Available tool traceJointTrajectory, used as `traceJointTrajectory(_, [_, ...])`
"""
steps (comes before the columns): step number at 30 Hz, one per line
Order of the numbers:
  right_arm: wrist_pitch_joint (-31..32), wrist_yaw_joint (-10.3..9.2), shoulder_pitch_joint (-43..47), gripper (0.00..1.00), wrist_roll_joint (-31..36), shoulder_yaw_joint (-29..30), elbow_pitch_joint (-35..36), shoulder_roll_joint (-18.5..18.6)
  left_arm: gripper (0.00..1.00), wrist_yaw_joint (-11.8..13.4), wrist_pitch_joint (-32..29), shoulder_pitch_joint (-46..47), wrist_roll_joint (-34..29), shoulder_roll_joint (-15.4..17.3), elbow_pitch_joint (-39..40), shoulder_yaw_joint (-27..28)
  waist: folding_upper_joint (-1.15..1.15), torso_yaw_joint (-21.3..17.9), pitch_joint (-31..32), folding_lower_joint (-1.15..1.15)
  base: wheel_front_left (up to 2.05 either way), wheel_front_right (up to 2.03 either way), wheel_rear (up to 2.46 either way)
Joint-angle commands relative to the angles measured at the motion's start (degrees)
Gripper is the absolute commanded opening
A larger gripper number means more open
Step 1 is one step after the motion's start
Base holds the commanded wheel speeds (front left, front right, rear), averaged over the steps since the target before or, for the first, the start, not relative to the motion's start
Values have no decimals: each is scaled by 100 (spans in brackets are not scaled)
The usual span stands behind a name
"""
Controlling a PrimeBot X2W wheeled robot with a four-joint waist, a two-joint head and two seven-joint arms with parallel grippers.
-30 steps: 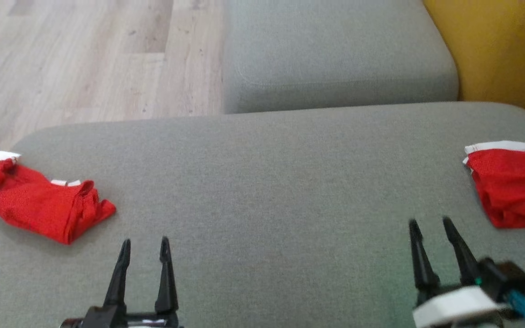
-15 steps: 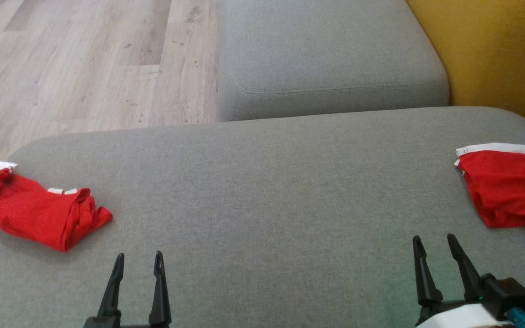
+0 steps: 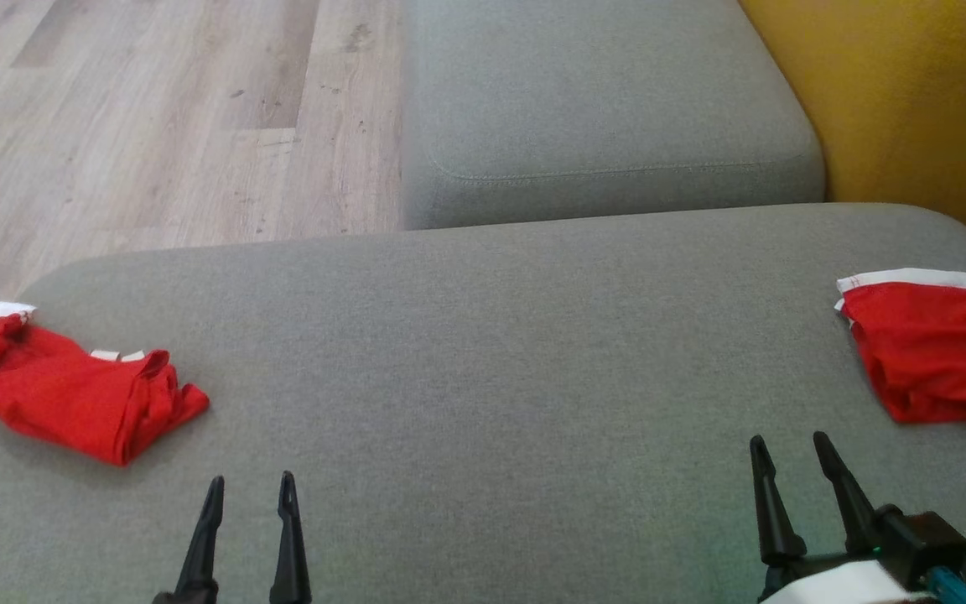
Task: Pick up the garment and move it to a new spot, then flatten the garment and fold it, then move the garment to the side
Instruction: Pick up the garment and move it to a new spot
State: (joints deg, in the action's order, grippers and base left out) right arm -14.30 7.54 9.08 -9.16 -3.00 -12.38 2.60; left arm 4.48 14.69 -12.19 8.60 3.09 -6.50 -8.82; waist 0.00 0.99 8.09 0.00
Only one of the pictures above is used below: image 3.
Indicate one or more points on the large grey sofa seat cushion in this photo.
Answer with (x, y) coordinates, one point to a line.
(491, 377)

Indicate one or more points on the red shorts white stripe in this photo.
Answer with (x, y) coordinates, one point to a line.
(936, 352)

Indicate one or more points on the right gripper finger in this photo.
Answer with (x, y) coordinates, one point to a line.
(776, 520)
(852, 512)

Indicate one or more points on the red basketball jersey white trim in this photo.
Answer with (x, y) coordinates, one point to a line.
(72, 394)

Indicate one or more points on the small grey sofa cushion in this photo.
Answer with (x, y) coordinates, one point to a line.
(600, 101)

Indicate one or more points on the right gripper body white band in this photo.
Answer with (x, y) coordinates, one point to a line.
(835, 587)

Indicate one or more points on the yellow upholstered furniture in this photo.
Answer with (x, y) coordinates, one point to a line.
(911, 101)

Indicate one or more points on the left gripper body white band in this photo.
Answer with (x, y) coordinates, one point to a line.
(189, 597)

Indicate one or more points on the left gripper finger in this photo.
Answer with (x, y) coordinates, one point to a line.
(290, 562)
(202, 554)

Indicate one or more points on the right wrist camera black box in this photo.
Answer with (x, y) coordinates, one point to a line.
(919, 537)

